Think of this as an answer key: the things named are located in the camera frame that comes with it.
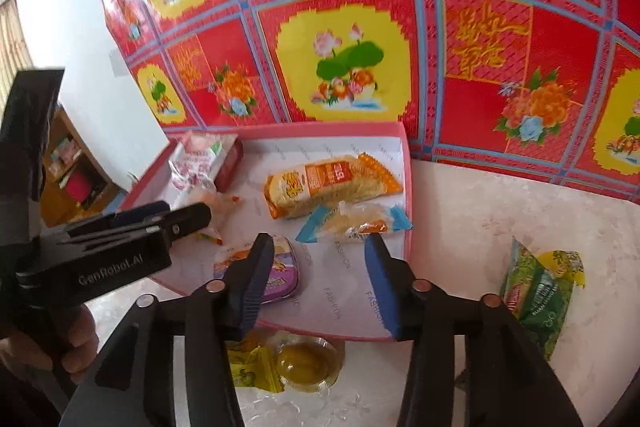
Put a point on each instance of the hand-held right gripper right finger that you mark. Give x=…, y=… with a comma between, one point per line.
x=387, y=297

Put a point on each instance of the wooden shelf unit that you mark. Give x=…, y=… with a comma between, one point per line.
x=75, y=177

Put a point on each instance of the clear rainbow candy packet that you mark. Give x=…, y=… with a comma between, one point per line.
x=220, y=207

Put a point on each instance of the clear yellow jelly cup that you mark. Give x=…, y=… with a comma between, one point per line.
x=305, y=362

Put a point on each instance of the white pink spouted jelly pouch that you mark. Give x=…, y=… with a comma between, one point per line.
x=197, y=157

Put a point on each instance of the purple snack packet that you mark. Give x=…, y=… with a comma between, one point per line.
x=285, y=267

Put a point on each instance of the person's left hand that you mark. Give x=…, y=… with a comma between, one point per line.
x=80, y=337

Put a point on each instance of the blue-edged cake packet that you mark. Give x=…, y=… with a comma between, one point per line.
x=350, y=222

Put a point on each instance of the red floral wall sheet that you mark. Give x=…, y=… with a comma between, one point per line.
x=400, y=32

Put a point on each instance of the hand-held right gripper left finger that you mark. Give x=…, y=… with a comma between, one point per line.
x=252, y=282

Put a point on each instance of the pink shallow cardboard box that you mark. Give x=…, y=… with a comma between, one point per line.
x=345, y=267

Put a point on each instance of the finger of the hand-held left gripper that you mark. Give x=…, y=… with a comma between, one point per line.
x=140, y=213
x=187, y=219

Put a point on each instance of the yellow snack packet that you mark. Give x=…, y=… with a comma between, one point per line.
x=255, y=369

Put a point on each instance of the green snack packet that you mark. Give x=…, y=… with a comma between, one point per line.
x=540, y=297

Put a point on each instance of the orange noodle snack packet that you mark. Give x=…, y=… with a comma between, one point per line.
x=325, y=184

